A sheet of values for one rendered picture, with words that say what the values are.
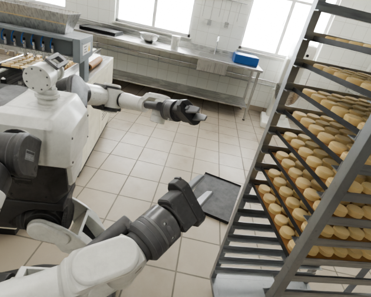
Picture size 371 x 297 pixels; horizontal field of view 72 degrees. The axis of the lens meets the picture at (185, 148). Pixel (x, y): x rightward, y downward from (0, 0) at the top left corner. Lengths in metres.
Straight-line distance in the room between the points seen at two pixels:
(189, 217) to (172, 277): 1.28
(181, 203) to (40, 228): 0.57
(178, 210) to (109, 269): 0.18
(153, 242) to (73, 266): 0.14
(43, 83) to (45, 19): 1.40
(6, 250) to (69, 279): 1.56
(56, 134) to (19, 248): 1.37
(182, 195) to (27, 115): 0.43
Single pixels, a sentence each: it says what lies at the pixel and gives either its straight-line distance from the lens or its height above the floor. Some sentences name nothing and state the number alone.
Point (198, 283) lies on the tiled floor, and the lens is 1.85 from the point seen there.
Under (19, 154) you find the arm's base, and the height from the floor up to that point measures 1.18.
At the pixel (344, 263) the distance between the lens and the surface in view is 1.07.
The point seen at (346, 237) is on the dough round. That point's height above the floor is 0.96.
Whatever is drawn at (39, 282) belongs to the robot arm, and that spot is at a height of 1.08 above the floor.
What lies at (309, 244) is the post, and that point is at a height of 0.98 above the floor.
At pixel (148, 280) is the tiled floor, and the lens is 1.80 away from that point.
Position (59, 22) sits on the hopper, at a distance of 2.09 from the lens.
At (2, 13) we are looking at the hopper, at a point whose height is 1.24.
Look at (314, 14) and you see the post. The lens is 1.06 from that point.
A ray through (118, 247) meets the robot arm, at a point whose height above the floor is 1.13.
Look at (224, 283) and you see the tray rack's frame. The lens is 1.72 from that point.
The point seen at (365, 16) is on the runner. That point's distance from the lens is 1.15.
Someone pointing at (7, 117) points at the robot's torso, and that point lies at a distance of 0.76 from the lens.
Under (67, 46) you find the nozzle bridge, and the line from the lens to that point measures 2.14.
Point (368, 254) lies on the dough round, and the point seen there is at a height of 0.88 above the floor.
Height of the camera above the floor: 1.50
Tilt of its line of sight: 28 degrees down
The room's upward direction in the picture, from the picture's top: 13 degrees clockwise
